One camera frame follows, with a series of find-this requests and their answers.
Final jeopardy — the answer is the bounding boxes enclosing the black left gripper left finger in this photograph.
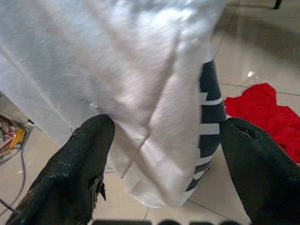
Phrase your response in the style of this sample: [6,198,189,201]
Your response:
[6,114,116,225]

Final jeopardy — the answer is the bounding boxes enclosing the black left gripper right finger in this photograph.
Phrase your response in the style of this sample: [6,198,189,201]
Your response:
[219,117,300,225]

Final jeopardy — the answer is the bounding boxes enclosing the white T-shirt red black print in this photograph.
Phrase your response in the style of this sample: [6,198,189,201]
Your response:
[0,0,227,209]

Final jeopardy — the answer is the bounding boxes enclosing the grey floor cable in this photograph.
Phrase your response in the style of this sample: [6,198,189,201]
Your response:
[0,131,32,215]

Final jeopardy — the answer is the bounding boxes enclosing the red polo shirt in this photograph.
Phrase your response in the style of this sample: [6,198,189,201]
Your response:
[224,82,300,164]

